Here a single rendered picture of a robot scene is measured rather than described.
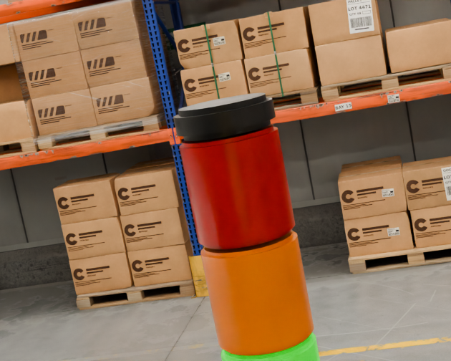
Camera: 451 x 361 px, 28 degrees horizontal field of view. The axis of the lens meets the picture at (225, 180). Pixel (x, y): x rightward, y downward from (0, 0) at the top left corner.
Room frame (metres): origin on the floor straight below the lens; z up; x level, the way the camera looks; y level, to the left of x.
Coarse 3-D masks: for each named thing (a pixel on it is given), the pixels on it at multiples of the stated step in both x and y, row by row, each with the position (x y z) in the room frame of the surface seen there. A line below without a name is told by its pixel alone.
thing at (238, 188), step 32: (192, 160) 0.43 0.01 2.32; (224, 160) 0.42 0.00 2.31; (256, 160) 0.42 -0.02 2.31; (192, 192) 0.43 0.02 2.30; (224, 192) 0.42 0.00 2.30; (256, 192) 0.42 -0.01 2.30; (288, 192) 0.44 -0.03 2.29; (224, 224) 0.42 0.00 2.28; (256, 224) 0.42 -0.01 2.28; (288, 224) 0.43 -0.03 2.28
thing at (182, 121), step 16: (240, 96) 0.45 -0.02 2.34; (256, 96) 0.43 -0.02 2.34; (192, 112) 0.43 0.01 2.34; (208, 112) 0.42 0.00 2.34; (224, 112) 0.42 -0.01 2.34; (240, 112) 0.42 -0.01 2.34; (256, 112) 0.42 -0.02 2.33; (272, 112) 0.43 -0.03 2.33; (176, 128) 0.44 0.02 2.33; (192, 128) 0.42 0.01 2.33; (208, 128) 0.42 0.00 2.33; (224, 128) 0.42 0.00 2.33; (240, 128) 0.42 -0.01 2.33; (256, 128) 0.43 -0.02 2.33
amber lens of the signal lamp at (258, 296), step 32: (224, 256) 0.42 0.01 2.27; (256, 256) 0.42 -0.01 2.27; (288, 256) 0.43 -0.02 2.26; (224, 288) 0.42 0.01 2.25; (256, 288) 0.42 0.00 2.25; (288, 288) 0.42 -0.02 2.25; (224, 320) 0.43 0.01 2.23; (256, 320) 0.42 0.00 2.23; (288, 320) 0.42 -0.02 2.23; (256, 352) 0.42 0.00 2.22
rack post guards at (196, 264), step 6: (192, 258) 8.15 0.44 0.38; (198, 258) 8.13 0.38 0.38; (192, 264) 8.15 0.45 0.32; (198, 264) 8.14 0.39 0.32; (192, 270) 8.17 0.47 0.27; (198, 270) 8.14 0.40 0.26; (198, 276) 8.14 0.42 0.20; (204, 276) 8.13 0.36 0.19; (198, 282) 8.14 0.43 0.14; (204, 282) 8.13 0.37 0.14; (198, 288) 8.15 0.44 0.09; (204, 288) 8.14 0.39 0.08; (198, 294) 8.15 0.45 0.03; (204, 294) 8.14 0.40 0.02
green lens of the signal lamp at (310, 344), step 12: (312, 336) 0.44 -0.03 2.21; (288, 348) 0.43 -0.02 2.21; (300, 348) 0.43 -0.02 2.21; (312, 348) 0.43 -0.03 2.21; (228, 360) 0.43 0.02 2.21; (240, 360) 0.43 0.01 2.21; (252, 360) 0.42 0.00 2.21; (264, 360) 0.42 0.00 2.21; (276, 360) 0.42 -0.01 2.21; (288, 360) 0.42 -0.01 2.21; (300, 360) 0.42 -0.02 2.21; (312, 360) 0.43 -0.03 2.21
